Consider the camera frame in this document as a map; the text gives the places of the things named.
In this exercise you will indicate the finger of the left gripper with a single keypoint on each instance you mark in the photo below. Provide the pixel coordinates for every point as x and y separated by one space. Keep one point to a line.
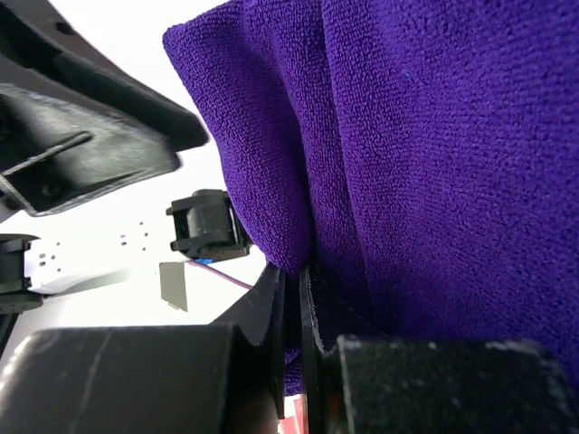
56 155
43 53

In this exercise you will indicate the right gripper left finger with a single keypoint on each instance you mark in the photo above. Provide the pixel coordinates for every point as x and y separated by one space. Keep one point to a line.
225 377

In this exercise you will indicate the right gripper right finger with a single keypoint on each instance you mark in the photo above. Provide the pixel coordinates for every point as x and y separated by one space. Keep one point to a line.
356 380

